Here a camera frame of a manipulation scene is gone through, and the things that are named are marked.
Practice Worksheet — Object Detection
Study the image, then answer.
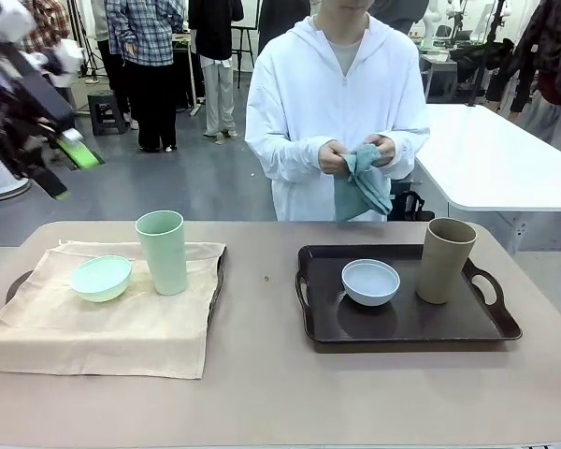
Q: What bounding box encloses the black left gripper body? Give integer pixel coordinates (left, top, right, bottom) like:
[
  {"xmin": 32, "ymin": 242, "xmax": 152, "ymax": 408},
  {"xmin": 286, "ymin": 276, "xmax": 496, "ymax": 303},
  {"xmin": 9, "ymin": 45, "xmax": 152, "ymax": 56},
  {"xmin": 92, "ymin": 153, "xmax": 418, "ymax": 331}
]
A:
[{"xmin": 0, "ymin": 46, "xmax": 76, "ymax": 186}]

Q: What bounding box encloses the green bowl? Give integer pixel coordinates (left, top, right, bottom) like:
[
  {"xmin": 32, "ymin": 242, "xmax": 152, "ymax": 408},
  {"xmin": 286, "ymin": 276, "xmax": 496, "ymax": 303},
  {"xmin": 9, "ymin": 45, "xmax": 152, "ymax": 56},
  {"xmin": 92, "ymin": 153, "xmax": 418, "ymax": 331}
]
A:
[{"xmin": 70, "ymin": 254, "xmax": 134, "ymax": 303}]

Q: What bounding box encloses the tall green cup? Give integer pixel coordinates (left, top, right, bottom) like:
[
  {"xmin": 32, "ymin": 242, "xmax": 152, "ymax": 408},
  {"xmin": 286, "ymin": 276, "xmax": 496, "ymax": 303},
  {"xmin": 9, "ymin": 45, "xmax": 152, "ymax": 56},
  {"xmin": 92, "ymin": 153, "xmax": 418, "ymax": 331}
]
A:
[{"xmin": 135, "ymin": 210, "xmax": 186, "ymax": 297}]

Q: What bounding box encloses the beige cloth mat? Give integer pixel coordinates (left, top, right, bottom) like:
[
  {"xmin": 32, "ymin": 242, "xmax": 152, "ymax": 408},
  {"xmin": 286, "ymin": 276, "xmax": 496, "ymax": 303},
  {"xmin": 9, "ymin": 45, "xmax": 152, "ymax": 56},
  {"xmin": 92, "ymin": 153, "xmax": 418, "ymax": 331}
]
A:
[{"xmin": 0, "ymin": 240, "xmax": 228, "ymax": 380}]

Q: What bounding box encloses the teal cloth mat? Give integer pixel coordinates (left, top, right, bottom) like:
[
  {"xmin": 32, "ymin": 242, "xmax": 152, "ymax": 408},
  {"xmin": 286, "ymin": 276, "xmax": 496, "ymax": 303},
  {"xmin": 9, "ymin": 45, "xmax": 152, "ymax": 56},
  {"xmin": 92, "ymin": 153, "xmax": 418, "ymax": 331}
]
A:
[{"xmin": 334, "ymin": 143, "xmax": 394, "ymax": 224}]

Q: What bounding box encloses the blue-grey bowl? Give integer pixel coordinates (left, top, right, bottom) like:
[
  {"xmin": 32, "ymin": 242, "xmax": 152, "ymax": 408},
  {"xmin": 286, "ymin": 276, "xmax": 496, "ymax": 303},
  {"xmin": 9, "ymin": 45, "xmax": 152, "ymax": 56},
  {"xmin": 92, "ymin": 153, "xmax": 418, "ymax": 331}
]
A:
[{"xmin": 340, "ymin": 259, "xmax": 401, "ymax": 308}]

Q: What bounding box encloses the tall brown cup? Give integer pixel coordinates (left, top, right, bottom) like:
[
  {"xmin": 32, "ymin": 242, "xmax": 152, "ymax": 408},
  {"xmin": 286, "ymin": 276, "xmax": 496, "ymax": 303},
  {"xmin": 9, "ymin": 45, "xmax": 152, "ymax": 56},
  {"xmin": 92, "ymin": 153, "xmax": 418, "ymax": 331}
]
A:
[{"xmin": 414, "ymin": 217, "xmax": 478, "ymax": 305}]

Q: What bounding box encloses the person's right forearm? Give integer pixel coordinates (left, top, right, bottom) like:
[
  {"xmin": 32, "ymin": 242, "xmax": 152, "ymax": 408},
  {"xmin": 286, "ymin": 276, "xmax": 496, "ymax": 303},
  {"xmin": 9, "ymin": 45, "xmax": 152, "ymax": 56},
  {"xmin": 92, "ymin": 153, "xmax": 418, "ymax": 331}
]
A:
[{"xmin": 246, "ymin": 133, "xmax": 328, "ymax": 182}]

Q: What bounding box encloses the person's left forearm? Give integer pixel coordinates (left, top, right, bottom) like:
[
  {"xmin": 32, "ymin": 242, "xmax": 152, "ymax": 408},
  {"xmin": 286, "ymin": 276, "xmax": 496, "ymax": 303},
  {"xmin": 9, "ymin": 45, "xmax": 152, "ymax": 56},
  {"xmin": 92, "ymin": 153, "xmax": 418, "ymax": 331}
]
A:
[{"xmin": 387, "ymin": 126, "xmax": 430, "ymax": 181}]

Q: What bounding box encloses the dark brown serving tray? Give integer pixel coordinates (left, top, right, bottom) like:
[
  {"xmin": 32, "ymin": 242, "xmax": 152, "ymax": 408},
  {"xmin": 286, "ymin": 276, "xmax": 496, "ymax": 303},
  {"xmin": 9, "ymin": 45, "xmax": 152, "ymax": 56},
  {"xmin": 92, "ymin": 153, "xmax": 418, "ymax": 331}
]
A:
[
  {"xmin": 5, "ymin": 245, "xmax": 229, "ymax": 378},
  {"xmin": 295, "ymin": 243, "xmax": 524, "ymax": 355}
]

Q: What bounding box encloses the person's right hand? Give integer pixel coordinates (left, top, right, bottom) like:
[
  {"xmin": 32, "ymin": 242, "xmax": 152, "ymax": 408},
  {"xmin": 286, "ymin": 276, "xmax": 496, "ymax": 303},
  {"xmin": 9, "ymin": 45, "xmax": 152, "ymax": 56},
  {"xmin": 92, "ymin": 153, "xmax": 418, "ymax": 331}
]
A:
[{"xmin": 318, "ymin": 139, "xmax": 352, "ymax": 177}]

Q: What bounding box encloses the person's left hand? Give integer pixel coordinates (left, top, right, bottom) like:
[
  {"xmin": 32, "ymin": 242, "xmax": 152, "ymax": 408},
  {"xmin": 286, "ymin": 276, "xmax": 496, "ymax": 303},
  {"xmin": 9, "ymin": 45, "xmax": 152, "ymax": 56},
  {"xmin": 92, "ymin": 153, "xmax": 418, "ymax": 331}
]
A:
[{"xmin": 367, "ymin": 133, "xmax": 397, "ymax": 168}]

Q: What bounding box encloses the small black stool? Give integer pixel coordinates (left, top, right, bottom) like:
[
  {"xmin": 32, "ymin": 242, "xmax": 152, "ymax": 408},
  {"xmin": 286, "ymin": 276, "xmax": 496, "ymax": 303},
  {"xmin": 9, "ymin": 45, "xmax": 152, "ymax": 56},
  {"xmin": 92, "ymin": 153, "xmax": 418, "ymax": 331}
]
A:
[{"xmin": 87, "ymin": 92, "xmax": 132, "ymax": 137}]

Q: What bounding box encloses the red plaid shirt person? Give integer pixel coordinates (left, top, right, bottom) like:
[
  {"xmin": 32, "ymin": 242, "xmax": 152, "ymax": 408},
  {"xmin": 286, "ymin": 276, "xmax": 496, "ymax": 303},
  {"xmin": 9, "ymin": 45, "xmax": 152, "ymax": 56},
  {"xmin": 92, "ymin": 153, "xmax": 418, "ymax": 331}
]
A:
[{"xmin": 21, "ymin": 0, "xmax": 71, "ymax": 55}]

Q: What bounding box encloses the blue plaid shirt person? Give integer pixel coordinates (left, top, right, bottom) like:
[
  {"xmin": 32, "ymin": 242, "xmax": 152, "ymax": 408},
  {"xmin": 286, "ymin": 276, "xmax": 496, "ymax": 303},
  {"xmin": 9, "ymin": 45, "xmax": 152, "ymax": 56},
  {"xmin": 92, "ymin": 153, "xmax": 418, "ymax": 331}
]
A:
[{"xmin": 105, "ymin": 0, "xmax": 188, "ymax": 153}]

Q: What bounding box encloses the black top white trousers person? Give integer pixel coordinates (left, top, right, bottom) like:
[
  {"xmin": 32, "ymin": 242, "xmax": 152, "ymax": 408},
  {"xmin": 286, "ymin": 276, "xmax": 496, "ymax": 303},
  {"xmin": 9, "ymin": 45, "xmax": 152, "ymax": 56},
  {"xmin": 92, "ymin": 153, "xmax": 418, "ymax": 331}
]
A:
[{"xmin": 189, "ymin": 0, "xmax": 244, "ymax": 139}]

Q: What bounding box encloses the person's white hoodie torso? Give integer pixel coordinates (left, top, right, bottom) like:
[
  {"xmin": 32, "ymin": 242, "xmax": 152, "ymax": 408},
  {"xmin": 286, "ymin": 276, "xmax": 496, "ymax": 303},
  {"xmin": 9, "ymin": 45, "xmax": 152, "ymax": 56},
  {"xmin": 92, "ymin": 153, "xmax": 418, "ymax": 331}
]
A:
[{"xmin": 245, "ymin": 0, "xmax": 431, "ymax": 222}]

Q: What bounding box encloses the white side table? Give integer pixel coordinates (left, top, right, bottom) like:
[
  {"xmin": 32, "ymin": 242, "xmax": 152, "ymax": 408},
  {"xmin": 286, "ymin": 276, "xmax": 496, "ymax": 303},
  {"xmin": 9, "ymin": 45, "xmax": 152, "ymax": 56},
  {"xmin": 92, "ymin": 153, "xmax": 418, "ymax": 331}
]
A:
[{"xmin": 413, "ymin": 103, "xmax": 561, "ymax": 256}]

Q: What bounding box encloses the black vertical pole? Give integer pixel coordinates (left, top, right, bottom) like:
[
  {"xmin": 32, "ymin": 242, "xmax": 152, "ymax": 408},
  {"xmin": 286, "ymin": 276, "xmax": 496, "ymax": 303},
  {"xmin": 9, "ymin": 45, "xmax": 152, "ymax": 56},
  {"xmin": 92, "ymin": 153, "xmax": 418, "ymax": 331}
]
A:
[{"xmin": 467, "ymin": 0, "xmax": 509, "ymax": 108}]

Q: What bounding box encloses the black capri trousers person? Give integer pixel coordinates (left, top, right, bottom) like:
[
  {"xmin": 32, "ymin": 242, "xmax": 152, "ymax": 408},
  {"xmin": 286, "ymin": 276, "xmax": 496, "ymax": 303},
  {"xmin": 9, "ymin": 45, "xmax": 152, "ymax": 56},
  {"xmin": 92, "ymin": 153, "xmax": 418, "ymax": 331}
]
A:
[{"xmin": 485, "ymin": 39, "xmax": 539, "ymax": 118}]

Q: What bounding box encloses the dark patterned jacket person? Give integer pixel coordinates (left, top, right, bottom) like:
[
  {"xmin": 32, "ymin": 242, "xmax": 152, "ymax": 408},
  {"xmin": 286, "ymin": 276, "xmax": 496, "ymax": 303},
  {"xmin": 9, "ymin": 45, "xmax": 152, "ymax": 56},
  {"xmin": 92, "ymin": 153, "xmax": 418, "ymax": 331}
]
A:
[{"xmin": 513, "ymin": 0, "xmax": 561, "ymax": 146}]

